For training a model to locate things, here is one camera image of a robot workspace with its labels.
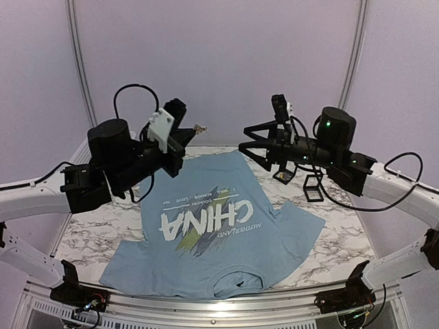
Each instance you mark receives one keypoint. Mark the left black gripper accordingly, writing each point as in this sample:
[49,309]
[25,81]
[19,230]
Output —
[182,136]

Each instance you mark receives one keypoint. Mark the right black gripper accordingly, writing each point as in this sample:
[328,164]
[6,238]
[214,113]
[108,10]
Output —
[279,145]

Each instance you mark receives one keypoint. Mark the light blue printed t-shirt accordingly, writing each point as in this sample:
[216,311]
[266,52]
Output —
[211,233]

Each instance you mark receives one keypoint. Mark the white perforated plastic basket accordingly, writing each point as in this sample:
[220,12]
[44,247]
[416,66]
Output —
[82,155]

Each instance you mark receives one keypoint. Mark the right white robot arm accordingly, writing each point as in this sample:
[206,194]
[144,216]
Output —
[362,175]

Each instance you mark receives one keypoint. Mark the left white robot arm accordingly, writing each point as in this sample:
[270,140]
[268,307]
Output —
[118,163]

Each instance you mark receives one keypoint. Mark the open black brooch box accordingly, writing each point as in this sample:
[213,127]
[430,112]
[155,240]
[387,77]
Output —
[284,176]

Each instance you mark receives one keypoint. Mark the black square box lid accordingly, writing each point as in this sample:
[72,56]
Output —
[311,189]

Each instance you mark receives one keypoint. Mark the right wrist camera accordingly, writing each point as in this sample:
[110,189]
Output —
[282,109]

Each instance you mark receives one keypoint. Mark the right wall aluminium profile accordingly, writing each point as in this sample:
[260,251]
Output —
[355,54]

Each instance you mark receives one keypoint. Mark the wall aluminium profile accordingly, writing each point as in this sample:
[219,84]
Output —
[72,20]
[355,54]

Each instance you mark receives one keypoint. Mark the left wall aluminium profile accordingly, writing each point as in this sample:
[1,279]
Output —
[72,20]

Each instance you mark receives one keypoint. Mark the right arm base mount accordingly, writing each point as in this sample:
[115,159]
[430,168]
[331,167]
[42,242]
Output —
[354,294]

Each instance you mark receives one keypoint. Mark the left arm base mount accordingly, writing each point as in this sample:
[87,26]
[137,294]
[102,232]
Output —
[79,294]

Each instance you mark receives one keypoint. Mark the aluminium front rail frame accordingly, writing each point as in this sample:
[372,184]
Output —
[287,308]

